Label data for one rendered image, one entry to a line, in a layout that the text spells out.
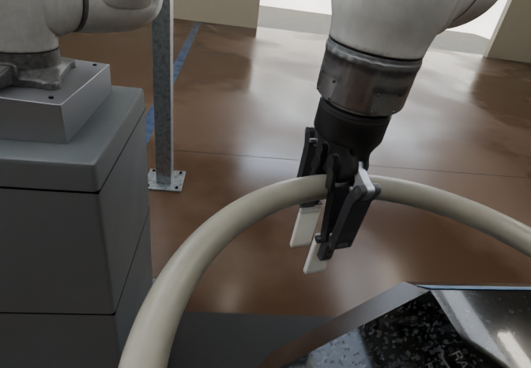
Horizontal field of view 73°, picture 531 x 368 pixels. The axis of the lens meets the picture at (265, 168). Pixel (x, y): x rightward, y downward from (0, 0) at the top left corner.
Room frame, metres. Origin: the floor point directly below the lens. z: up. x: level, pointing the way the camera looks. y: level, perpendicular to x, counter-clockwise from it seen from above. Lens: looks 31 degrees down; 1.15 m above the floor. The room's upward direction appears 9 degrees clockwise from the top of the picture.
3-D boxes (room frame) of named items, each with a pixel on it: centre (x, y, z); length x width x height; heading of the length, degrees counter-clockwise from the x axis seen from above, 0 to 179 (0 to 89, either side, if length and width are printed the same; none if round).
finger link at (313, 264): (0.35, -0.09, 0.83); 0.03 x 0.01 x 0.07; 114
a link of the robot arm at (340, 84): (0.36, -0.08, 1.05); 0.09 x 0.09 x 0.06
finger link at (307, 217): (0.39, -0.07, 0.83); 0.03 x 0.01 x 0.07; 114
